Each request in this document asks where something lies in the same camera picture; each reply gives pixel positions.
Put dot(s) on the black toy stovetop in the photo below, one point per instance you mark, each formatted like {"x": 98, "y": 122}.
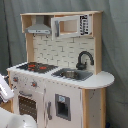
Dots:
{"x": 37, "y": 67}

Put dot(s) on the white fridge door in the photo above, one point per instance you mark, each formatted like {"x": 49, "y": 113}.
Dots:
{"x": 74, "y": 94}

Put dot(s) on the grey range hood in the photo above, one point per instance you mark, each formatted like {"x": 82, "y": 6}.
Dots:
{"x": 39, "y": 27}

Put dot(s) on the grey toy sink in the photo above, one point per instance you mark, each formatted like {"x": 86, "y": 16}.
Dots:
{"x": 73, "y": 74}

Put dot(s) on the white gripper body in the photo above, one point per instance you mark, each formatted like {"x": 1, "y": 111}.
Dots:
{"x": 5, "y": 92}

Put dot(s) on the white microwave door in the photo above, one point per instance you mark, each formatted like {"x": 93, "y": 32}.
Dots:
{"x": 71, "y": 26}

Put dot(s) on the red stove knob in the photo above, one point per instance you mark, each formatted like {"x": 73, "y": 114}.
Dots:
{"x": 34, "y": 84}
{"x": 15, "y": 79}

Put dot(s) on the left red stove knob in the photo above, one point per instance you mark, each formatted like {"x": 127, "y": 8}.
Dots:
{"x": 15, "y": 79}

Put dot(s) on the white oven door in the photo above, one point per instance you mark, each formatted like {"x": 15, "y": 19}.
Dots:
{"x": 31, "y": 103}

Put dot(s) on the wooden toy kitchen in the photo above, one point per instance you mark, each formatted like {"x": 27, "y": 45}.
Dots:
{"x": 63, "y": 53}

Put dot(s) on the right red stove knob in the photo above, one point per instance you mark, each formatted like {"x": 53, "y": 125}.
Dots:
{"x": 34, "y": 84}

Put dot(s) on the grey ice dispenser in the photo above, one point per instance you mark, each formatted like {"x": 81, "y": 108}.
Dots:
{"x": 62, "y": 105}

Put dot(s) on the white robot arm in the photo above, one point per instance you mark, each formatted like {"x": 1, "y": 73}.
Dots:
{"x": 11, "y": 120}

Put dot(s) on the black toy faucet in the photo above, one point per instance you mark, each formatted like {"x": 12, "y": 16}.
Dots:
{"x": 80, "y": 65}

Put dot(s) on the grey fridge door handle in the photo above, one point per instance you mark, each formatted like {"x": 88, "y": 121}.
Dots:
{"x": 49, "y": 111}

